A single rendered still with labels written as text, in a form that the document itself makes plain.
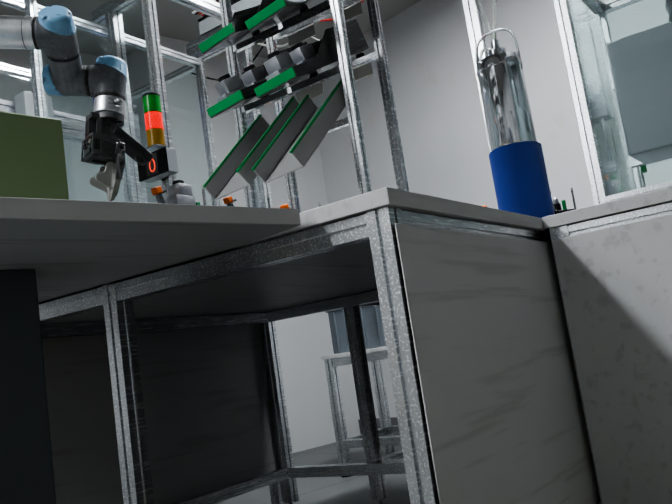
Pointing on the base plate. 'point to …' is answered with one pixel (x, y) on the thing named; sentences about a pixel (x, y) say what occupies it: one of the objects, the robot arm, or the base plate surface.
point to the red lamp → (153, 120)
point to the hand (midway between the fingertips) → (113, 197)
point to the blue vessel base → (521, 179)
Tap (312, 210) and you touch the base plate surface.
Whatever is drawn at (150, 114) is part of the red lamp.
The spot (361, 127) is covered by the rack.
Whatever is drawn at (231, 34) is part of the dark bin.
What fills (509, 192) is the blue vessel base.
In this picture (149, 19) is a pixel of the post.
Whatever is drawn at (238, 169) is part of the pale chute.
